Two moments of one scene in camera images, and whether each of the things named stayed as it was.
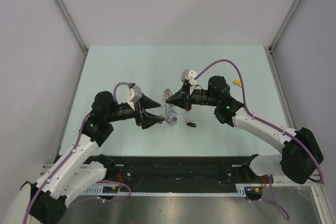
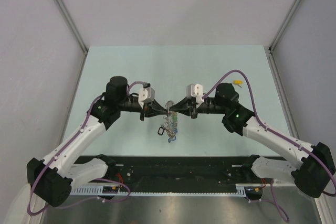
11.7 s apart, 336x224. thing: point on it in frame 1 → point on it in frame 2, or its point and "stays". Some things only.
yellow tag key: (237, 82) stays
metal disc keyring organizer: (168, 108) → (170, 120)
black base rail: (145, 174) stays
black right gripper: (181, 99) → (185, 107)
